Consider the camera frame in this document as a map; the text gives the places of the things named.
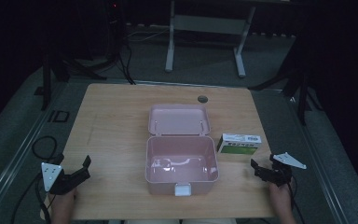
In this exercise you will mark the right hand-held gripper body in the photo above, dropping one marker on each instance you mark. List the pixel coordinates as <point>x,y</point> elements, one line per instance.
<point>281,174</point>

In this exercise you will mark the white metal desk frame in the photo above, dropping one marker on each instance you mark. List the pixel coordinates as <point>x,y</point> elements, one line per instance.
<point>205,24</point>

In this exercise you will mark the black metal stand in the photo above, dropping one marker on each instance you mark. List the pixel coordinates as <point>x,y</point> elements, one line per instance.
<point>46,84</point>
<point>303,93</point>

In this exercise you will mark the round grey table grommet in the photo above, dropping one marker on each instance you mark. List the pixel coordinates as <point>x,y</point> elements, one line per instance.
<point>202,99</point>

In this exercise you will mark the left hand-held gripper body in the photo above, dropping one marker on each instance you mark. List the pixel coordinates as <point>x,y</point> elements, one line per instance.
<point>59,182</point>

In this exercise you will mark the person's left hand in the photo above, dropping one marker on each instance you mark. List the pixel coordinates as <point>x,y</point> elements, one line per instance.
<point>64,198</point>

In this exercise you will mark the white and green medicine box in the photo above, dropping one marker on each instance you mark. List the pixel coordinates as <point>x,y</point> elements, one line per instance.
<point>239,145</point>

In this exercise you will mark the dark computer tower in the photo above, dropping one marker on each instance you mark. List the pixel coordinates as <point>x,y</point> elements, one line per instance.
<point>115,28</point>

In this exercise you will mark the person's right hand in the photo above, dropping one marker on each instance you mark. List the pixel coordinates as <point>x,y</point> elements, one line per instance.
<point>279,194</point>

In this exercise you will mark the pink plastic storage box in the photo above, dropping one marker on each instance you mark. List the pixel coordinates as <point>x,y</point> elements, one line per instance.
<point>180,161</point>

